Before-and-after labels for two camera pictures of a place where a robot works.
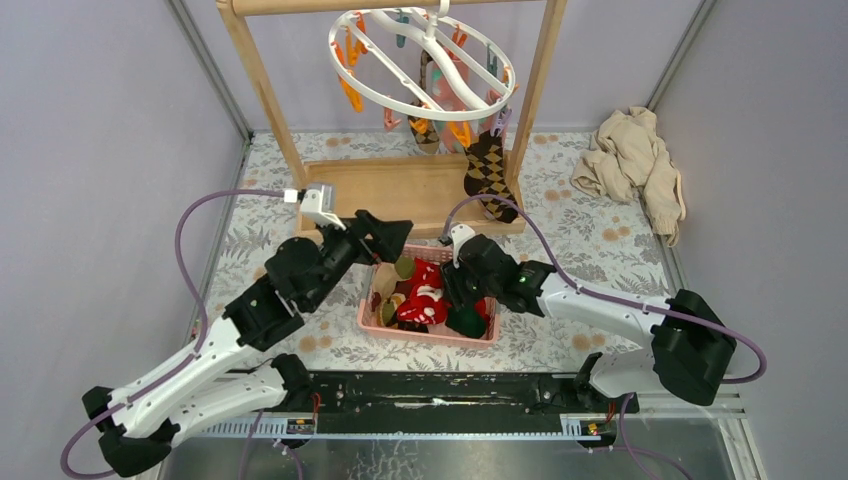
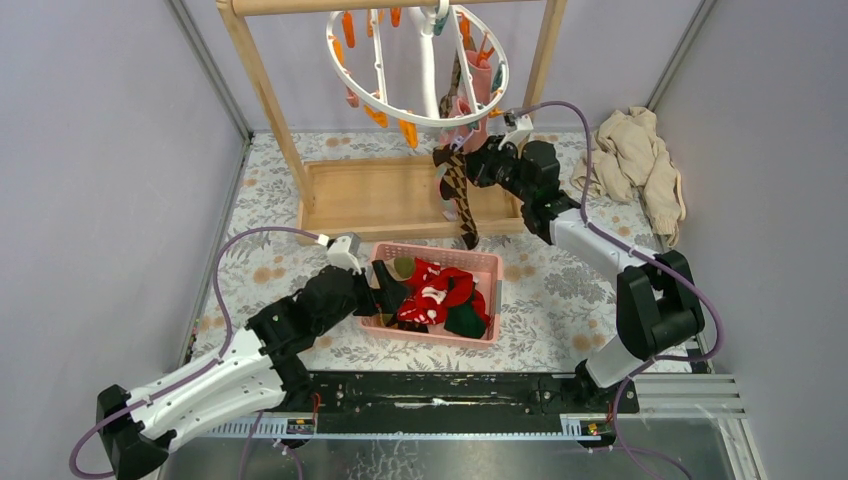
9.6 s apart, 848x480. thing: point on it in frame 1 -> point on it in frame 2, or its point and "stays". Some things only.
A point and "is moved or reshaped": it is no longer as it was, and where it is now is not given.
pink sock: [447, 90] -> [480, 76]
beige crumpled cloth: [628, 159] stays
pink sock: [492, 97] -> [458, 136]
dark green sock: [466, 321] stays
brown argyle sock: [485, 175] is moved or reshaped
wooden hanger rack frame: [428, 196] stays
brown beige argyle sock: [425, 130] -> [444, 105]
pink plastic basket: [429, 252] stays
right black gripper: [457, 295] -> [493, 154]
